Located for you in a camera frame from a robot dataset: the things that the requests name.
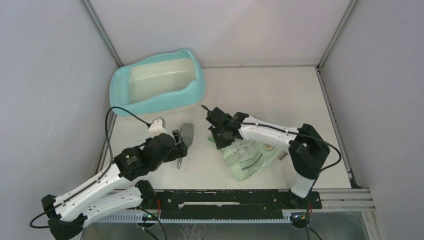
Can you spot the white slotted cable duct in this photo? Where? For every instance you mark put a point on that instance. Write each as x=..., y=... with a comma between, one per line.
x=140, y=217

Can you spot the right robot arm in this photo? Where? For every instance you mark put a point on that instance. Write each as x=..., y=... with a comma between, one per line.
x=307, y=150

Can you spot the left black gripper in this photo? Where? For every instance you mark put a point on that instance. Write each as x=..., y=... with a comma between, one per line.
x=179, y=150

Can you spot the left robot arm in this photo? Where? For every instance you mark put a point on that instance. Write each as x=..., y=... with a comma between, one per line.
x=70, y=213

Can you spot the black mounting base bar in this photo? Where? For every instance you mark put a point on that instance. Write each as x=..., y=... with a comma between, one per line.
x=238, y=203

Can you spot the teal plastic litter box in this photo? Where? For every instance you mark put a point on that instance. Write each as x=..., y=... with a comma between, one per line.
x=159, y=83

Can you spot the green cat litter bag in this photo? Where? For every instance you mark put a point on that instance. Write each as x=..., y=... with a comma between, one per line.
x=247, y=157

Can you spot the torn brown bag strip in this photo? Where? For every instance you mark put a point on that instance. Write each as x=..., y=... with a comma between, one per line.
x=282, y=155

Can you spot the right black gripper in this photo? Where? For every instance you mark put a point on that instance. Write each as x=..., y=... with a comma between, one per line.
x=220, y=143

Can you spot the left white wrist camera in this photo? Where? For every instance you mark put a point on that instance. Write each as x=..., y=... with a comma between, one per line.
x=157, y=127

